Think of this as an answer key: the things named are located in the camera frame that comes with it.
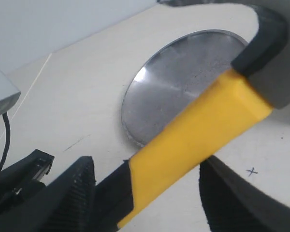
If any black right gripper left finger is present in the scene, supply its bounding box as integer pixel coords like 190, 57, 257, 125
0, 156, 95, 232

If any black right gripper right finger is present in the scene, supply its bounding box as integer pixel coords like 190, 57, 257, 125
199, 156, 290, 232

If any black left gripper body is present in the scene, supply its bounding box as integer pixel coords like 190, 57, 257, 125
0, 149, 55, 213

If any yellow black claw hammer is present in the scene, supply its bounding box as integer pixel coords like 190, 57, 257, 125
92, 0, 290, 232

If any round stainless steel plate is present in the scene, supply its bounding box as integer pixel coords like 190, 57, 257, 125
121, 29, 247, 147

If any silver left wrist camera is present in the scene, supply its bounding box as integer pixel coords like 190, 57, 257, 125
0, 71, 21, 115

